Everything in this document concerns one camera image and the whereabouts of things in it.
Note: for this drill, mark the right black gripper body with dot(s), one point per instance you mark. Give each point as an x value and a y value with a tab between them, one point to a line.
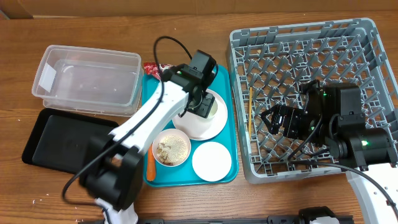
299	129

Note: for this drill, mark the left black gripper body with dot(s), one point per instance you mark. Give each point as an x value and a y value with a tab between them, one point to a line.
202	105

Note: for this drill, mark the large pink plate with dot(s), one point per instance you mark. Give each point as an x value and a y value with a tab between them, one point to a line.
201	129

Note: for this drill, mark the bowl with food scraps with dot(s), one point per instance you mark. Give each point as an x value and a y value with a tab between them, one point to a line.
171	147

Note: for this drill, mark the white cup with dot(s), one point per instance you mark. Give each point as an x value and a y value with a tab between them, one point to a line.
213	109

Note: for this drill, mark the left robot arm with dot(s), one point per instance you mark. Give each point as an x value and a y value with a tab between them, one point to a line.
113	164

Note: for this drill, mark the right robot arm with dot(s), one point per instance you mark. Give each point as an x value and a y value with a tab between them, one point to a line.
333	117

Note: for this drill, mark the grey dishwasher rack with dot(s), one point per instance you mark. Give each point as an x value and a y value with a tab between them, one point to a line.
276	60

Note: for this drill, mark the teal serving tray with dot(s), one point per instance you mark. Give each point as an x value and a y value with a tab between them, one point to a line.
184	174

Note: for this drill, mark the yellow chopstick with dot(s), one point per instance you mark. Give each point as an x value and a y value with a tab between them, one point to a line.
250	113

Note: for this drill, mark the small white plate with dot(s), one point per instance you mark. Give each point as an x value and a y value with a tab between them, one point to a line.
211	161

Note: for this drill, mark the red snack wrapper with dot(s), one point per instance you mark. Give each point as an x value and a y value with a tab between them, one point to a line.
152	69

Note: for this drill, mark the orange carrot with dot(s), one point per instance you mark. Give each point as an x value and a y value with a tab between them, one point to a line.
151	170

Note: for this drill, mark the clear plastic bin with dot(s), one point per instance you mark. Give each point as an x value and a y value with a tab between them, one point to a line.
89	80

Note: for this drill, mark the black plastic tray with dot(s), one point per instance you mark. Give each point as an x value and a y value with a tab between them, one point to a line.
59	139

